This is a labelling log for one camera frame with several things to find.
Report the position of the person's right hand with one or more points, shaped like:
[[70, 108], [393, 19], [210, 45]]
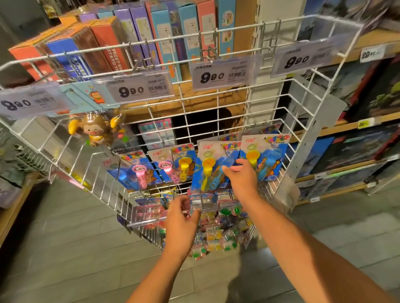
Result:
[[244, 184]]

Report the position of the person's left hand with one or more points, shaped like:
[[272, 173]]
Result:
[[180, 231]]

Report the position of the pile of small toy packets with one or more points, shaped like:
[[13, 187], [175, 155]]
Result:
[[215, 228]]

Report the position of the bubble wand cards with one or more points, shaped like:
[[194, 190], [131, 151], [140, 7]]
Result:
[[212, 162]]

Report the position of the pink and yellow bubble wand card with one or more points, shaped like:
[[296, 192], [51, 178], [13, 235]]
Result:
[[172, 163]]

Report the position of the blue and pink bubble wand card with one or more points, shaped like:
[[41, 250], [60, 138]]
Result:
[[139, 172]]

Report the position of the brown monkey toy packet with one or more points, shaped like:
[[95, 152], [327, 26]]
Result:
[[95, 130]]

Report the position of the row of colourful boxes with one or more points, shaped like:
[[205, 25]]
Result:
[[125, 31]]

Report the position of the person's left forearm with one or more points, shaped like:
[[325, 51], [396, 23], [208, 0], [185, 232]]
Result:
[[159, 281]]

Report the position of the clear plastic label holder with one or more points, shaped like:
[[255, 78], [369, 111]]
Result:
[[286, 190]]

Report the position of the wooden display stand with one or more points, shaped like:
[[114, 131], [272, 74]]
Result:
[[206, 100]]

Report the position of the wooden shelf unit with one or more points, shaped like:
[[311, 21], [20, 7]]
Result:
[[337, 128]]

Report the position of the white price tag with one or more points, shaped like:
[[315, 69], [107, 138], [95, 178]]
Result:
[[306, 57], [225, 73], [31, 103], [134, 89]]

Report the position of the wooden goods shelf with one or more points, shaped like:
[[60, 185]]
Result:
[[15, 209]]

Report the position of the wooden shelf with pouches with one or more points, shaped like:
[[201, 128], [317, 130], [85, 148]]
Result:
[[9, 190]]

